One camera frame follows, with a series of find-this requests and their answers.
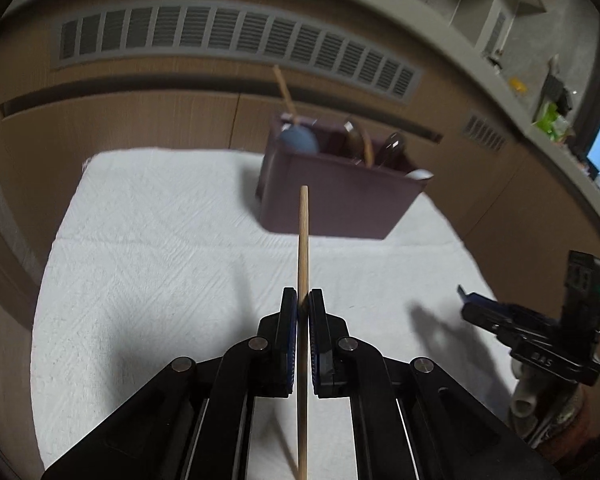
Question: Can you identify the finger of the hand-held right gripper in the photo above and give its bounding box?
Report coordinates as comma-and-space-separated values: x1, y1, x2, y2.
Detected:
457, 285, 562, 349

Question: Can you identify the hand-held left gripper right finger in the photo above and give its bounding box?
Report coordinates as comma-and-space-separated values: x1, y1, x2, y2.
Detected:
306, 288, 560, 480

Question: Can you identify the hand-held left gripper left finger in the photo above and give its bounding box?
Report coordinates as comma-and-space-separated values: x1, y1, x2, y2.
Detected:
42, 286, 299, 480

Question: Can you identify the wooden chopstick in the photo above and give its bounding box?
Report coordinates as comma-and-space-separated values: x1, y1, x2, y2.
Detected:
291, 186, 311, 480
272, 65, 301, 121

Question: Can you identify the purple utensil holder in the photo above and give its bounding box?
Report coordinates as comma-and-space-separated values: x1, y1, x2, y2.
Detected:
257, 115, 431, 239

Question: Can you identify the person's right hand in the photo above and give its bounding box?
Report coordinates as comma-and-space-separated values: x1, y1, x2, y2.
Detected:
511, 362, 547, 419

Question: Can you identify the white textured cloth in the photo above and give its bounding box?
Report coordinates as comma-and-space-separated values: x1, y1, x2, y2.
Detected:
30, 147, 523, 480

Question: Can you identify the short grey vent grille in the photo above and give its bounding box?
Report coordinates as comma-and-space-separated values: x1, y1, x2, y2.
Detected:
461, 112, 509, 153

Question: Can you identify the green packet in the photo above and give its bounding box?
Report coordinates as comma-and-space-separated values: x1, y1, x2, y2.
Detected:
532, 102, 573, 142

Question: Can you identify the wooden cabinet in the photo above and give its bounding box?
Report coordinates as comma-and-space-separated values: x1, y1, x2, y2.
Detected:
0, 0, 600, 331

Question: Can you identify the white louvered panel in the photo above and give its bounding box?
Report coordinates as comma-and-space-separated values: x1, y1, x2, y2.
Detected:
482, 10, 507, 56

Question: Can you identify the long grey vent grille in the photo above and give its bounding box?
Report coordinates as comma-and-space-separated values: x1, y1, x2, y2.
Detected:
55, 4, 424, 106

